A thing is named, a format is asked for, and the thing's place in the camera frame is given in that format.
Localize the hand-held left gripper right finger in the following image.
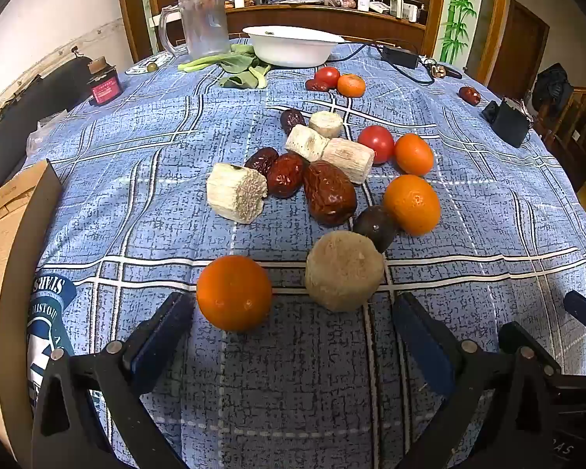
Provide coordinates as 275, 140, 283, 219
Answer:
392, 292, 556, 469

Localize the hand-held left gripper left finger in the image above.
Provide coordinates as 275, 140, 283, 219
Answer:
32, 292, 196, 469

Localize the orange mandarin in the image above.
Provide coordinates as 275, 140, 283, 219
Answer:
337, 73, 366, 97
196, 255, 273, 332
394, 133, 435, 177
383, 174, 441, 236

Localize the large round sugarcane piece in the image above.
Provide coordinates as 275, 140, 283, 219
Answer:
305, 232, 386, 312

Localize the dark round fruit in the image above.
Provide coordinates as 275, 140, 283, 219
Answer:
352, 205, 399, 254

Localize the pale sugarcane piece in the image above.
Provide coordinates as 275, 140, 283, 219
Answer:
309, 111, 344, 138
286, 124, 330, 162
321, 138, 376, 185
206, 163, 268, 226

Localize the cardboard box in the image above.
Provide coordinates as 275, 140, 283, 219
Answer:
0, 159, 64, 455

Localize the blue plaid tablecloth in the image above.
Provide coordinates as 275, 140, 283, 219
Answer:
22, 41, 586, 469

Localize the large red date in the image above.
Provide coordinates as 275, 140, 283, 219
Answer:
303, 160, 358, 228

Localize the wooden chair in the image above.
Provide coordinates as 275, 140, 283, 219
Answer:
542, 75, 586, 206

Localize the dark red date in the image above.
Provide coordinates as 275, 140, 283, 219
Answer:
280, 109, 306, 136
245, 147, 279, 177

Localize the red tomato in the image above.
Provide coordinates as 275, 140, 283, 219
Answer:
357, 125, 395, 165
314, 66, 341, 90

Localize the small black box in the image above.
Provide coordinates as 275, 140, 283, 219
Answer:
482, 98, 532, 148

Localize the black bag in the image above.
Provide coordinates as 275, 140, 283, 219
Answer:
532, 63, 574, 113

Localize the clear plastic bag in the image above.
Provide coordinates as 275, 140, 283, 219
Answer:
27, 112, 71, 157

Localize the dark jar with cork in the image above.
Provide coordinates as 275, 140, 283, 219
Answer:
87, 57, 123, 107

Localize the black leather sofa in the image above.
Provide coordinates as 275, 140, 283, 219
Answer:
0, 56, 93, 191

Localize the brown wooden door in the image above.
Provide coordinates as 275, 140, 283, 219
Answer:
488, 0, 550, 101

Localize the green leafy vegetable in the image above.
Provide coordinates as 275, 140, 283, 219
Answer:
178, 44, 272, 90

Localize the black power adapter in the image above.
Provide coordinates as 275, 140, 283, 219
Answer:
381, 45, 421, 69

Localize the clear plastic pitcher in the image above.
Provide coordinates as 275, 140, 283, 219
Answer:
158, 0, 231, 59

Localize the white bowl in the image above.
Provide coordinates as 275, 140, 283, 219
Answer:
243, 26, 345, 68

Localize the black cable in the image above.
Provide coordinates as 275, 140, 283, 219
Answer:
342, 39, 436, 85

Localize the bamboo wall sticker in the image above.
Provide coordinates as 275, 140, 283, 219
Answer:
439, 0, 484, 66

